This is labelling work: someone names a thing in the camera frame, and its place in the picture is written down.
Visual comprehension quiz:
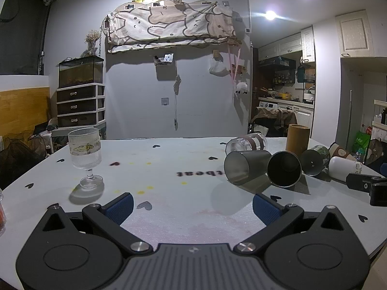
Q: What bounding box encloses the black curtain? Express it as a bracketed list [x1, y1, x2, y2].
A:
[0, 0, 57, 76]

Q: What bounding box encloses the plastic drawer unit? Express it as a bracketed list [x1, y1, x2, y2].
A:
[56, 84, 106, 128]

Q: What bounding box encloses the dark steel cup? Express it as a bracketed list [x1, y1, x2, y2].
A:
[267, 150, 303, 188]

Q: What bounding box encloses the white heart-print table cover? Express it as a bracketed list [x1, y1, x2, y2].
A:
[0, 137, 387, 281]

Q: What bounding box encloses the large white wall cabinet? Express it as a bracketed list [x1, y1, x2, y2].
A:
[335, 9, 376, 58]

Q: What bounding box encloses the grey steel cup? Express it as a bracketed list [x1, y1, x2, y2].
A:
[224, 150, 272, 186]

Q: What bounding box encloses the ribbed glass goblet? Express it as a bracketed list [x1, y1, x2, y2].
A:
[68, 127, 104, 192]

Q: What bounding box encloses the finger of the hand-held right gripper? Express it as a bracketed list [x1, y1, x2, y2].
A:
[346, 173, 382, 193]

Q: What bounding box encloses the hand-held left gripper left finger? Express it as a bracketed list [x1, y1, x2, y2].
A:
[46, 192, 153, 254]

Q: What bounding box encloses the white plastic bag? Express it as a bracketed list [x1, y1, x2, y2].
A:
[208, 58, 227, 75]

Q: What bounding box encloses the glass jar with brown band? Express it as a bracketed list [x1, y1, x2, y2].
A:
[225, 133, 268, 155]

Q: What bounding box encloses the brown paper cup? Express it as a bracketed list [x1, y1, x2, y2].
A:
[328, 142, 357, 161]

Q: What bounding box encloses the wooden panel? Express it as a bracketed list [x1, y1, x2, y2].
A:
[0, 87, 51, 137]

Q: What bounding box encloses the glass fish tank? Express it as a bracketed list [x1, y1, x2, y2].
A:
[58, 56, 104, 88]

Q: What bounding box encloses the white cup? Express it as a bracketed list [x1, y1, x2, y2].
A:
[328, 156, 363, 183]

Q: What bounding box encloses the black net cloth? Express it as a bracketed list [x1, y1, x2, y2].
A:
[0, 129, 46, 189]

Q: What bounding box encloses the green bag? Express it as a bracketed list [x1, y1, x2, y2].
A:
[353, 130, 371, 155]

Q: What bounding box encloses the white washing machine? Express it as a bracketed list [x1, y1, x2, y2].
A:
[258, 101, 314, 128]

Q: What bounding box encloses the green printed cup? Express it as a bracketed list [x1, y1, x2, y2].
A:
[300, 145, 331, 177]

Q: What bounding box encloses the pink ribbon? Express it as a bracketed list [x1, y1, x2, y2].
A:
[228, 43, 243, 98]

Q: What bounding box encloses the hanging cable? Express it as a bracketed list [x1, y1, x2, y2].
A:
[173, 74, 182, 131]

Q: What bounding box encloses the brown cloth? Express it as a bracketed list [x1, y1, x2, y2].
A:
[252, 106, 298, 128]

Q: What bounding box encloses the printed blanket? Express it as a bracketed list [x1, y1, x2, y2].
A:
[101, 0, 238, 54]

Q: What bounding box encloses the narrow white wall cabinet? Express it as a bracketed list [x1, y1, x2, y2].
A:
[300, 26, 316, 63]

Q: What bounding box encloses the bamboo cylinder cup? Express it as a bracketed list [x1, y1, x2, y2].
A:
[285, 123, 311, 158]

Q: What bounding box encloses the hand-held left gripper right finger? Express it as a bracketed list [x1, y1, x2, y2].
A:
[232, 193, 337, 254]

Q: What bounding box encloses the dried flower bouquet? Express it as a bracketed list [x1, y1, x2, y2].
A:
[84, 29, 102, 57]

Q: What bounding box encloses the small wall holder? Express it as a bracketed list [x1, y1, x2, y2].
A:
[154, 52, 175, 66]

